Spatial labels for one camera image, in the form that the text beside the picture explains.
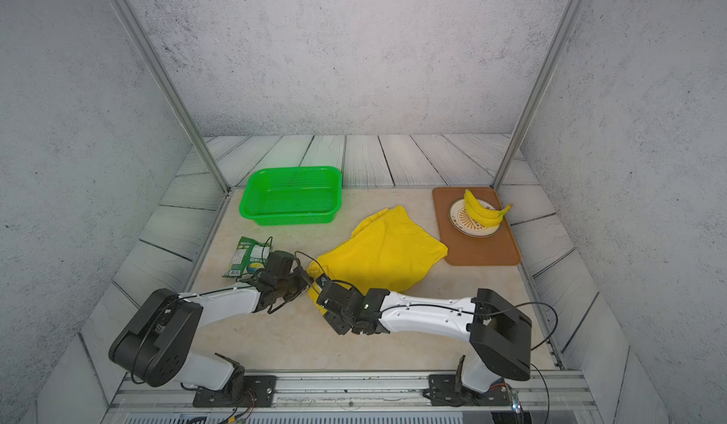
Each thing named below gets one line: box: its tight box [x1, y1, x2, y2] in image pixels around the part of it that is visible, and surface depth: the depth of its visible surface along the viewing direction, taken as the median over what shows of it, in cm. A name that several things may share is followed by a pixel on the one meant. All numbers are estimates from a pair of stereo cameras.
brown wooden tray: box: [432, 186, 521, 266], surface depth 105 cm
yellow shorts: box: [307, 205, 449, 314], surface depth 100 cm
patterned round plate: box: [448, 198, 501, 238], surface depth 110 cm
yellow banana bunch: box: [463, 189, 514, 228], surface depth 107 cm
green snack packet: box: [221, 236, 271, 278], surface depth 99 cm
